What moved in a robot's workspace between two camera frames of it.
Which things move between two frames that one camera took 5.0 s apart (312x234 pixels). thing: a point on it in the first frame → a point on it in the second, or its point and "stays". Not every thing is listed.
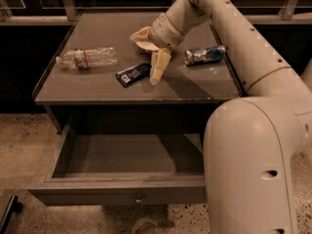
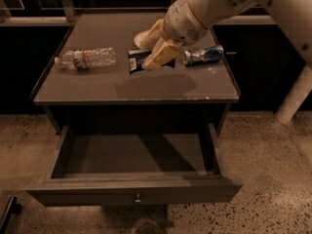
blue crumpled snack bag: (204, 55) stays
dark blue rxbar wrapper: (134, 73) → (136, 58)
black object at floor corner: (16, 207) stays
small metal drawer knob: (138, 200) stays
